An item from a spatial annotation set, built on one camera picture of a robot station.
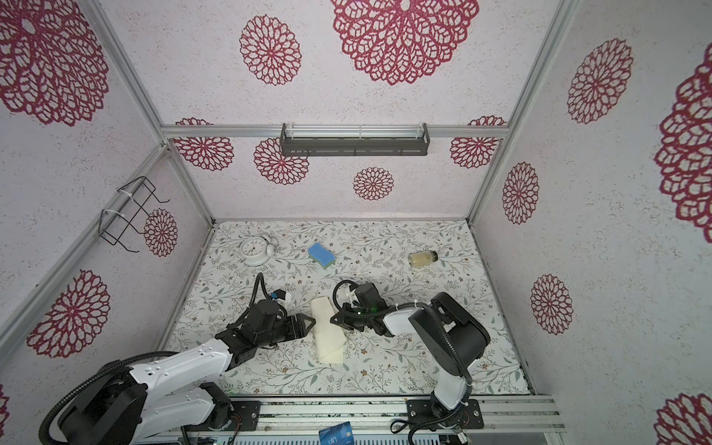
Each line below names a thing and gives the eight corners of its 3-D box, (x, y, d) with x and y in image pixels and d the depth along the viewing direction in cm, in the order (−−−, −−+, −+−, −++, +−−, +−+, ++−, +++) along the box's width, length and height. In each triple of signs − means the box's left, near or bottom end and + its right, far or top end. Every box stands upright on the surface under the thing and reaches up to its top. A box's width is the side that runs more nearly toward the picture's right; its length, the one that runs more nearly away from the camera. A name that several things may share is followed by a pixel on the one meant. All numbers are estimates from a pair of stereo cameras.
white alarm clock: (240, 266, 108) (236, 259, 104) (248, 242, 116) (244, 234, 112) (273, 266, 108) (270, 259, 104) (278, 242, 116) (276, 235, 112)
